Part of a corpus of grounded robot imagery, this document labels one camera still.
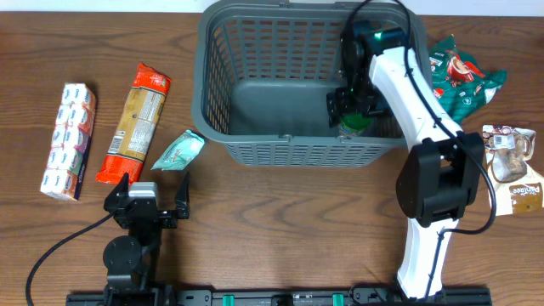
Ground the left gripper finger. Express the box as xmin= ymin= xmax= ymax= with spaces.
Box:
xmin=174 ymin=173 xmax=190 ymax=211
xmin=110 ymin=173 xmax=129 ymax=200

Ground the green lid jar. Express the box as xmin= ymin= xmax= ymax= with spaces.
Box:
xmin=338 ymin=113 xmax=374 ymax=137

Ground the orange pasta package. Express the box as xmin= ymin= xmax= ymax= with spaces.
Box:
xmin=95 ymin=63 xmax=171 ymax=184

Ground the mint green wipes packet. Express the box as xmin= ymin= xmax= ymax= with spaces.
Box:
xmin=151 ymin=130 xmax=205 ymax=171

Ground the green coffee bag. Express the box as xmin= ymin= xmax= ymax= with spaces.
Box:
xmin=428 ymin=35 xmax=507 ymax=124

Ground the dried mushroom bag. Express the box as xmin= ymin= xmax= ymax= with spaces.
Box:
xmin=482 ymin=125 xmax=543 ymax=216

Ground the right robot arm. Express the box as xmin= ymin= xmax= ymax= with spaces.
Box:
xmin=326 ymin=21 xmax=484 ymax=301

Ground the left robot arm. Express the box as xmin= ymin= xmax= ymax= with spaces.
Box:
xmin=103 ymin=174 xmax=190 ymax=305

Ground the tissue pack multipack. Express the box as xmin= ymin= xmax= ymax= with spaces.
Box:
xmin=40 ymin=83 xmax=96 ymax=201

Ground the grey plastic basket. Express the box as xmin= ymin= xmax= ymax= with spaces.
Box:
xmin=191 ymin=1 xmax=431 ymax=167

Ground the right black cable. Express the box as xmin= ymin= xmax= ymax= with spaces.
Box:
xmin=342 ymin=0 xmax=498 ymax=298

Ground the black cable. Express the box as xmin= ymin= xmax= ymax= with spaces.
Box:
xmin=25 ymin=212 xmax=116 ymax=306
xmin=342 ymin=0 xmax=498 ymax=298

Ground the left black cable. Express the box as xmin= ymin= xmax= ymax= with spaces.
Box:
xmin=25 ymin=212 xmax=116 ymax=306

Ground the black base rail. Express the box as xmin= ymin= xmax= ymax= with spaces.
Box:
xmin=65 ymin=286 xmax=493 ymax=306

